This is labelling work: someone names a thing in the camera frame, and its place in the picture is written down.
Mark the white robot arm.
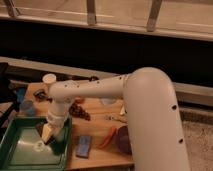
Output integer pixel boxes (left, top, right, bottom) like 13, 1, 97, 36
42, 67, 191, 171

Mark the blue cup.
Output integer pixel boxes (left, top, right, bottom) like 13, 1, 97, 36
20, 100, 36, 116

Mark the blue sponge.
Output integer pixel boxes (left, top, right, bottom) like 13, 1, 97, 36
76, 135, 92, 158

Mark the yellow banana peel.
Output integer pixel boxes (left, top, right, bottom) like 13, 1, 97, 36
119, 106, 126, 116

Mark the clear plastic bag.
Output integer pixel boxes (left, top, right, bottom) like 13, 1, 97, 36
100, 98, 116, 106

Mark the wooden board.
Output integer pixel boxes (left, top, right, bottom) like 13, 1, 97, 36
18, 78, 135, 171

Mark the orange fruit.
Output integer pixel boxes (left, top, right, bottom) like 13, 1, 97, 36
75, 97, 85, 104

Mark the bunch of dark grapes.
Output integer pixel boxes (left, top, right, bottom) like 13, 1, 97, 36
69, 103, 90, 121

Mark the black handled tool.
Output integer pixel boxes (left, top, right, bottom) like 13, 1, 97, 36
33, 89, 52, 102

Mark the red chili pepper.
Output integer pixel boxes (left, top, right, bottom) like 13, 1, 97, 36
99, 126, 117, 149

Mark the small metal utensil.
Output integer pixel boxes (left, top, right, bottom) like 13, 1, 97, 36
105, 115, 127, 123

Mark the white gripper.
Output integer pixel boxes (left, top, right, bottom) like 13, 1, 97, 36
42, 106, 68, 144

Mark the green plastic tray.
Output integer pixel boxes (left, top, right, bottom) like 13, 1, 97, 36
0, 117, 71, 171

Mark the purple bowl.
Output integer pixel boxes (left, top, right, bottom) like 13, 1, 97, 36
115, 126, 132, 155

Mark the white paper cup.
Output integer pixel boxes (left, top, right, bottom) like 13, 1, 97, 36
42, 73, 56, 86

